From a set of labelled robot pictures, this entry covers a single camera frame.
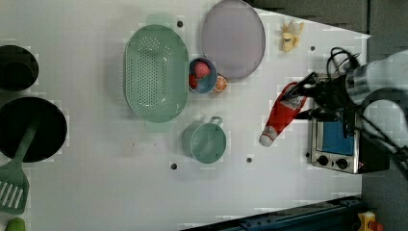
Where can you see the orange slice toy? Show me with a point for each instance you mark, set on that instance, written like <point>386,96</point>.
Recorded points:
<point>221,84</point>

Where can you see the yellow red button box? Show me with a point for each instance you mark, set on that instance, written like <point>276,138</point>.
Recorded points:
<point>369,222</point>

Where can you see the blue metal frame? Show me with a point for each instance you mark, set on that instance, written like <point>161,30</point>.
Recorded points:
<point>332,215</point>

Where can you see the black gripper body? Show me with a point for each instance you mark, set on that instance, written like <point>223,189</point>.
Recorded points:
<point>331,97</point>

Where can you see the lavender oval plate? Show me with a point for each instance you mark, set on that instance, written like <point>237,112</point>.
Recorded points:
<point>233,37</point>

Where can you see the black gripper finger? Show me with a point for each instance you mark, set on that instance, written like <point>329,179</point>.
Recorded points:
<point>310,114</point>
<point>306,87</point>

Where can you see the black toaster oven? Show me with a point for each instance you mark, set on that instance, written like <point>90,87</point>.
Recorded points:
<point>333,148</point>

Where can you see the black cylindrical container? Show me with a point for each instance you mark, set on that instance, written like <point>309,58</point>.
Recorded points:
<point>18,68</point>

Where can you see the green colander basket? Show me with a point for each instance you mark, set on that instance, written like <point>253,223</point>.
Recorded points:
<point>155,72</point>

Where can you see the green cylindrical toy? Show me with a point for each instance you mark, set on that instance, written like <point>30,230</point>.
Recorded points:
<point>16,224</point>

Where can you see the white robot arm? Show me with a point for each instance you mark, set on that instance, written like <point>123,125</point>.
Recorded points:
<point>360,86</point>

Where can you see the black round pan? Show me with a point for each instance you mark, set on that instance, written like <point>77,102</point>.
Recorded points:
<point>15,117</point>

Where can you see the red plush ketchup bottle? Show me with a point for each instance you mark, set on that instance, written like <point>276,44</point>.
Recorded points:
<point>282,114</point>

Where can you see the green spatula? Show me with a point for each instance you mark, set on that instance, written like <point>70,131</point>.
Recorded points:
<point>14,183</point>

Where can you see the green cup with handle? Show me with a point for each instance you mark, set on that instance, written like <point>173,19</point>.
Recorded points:
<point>205,141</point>

